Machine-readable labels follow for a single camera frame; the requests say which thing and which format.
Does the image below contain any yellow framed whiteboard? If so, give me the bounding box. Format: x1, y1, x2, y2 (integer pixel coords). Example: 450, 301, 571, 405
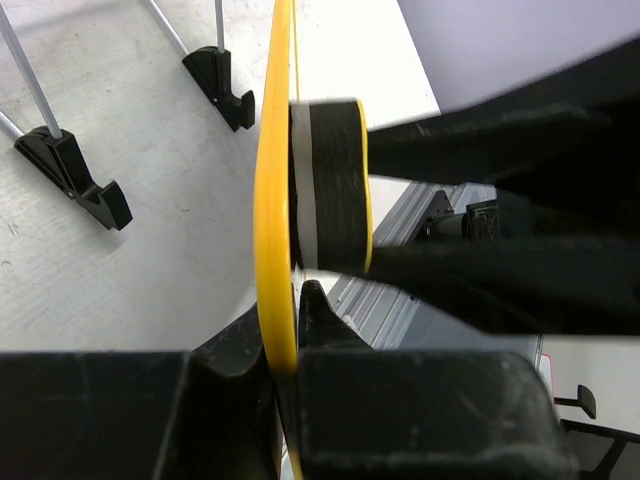
253, 0, 306, 480

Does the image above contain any black metal whiteboard stand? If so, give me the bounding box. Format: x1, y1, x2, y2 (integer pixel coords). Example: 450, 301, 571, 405
0, 0, 256, 232

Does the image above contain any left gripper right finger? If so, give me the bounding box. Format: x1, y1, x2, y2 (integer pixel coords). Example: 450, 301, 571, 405
297, 281, 579, 479

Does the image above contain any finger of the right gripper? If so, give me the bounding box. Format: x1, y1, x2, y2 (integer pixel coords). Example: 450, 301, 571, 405
367, 234, 640, 337
368, 38, 639, 184

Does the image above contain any aluminium rail frame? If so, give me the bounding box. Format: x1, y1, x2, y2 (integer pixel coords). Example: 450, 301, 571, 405
314, 178, 542, 365

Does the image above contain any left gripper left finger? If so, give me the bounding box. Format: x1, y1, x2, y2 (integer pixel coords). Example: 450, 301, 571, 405
1, 309, 280, 479

